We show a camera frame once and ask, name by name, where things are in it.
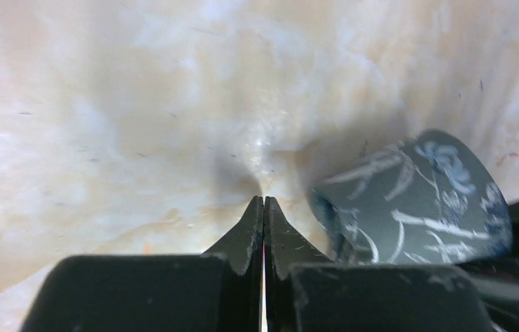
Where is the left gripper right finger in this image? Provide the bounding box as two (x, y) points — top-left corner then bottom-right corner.
(263, 197), (492, 331)

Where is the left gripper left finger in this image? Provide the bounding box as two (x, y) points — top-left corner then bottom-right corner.
(21, 196), (264, 331)

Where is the grey floral tie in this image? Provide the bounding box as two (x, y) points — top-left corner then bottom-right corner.
(309, 130), (513, 265)

